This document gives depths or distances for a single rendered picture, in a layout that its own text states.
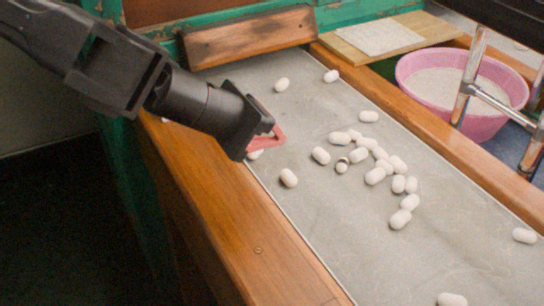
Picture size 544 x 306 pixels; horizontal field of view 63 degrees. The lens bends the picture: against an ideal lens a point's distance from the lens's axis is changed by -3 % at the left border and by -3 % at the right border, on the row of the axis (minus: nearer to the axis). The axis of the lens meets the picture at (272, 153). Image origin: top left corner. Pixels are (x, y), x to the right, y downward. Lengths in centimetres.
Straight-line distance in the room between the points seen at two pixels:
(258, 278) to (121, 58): 30
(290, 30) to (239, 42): 12
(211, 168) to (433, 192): 35
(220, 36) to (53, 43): 51
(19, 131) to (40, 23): 153
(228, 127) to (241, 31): 44
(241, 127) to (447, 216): 35
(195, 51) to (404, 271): 55
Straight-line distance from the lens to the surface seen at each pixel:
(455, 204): 74
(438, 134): 83
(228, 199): 67
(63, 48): 45
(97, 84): 46
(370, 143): 79
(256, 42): 95
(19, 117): 194
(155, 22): 92
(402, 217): 67
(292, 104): 90
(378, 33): 111
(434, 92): 101
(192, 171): 72
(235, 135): 54
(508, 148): 101
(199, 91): 50
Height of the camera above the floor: 124
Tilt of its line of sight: 40 degrees down
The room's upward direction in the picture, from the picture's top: straight up
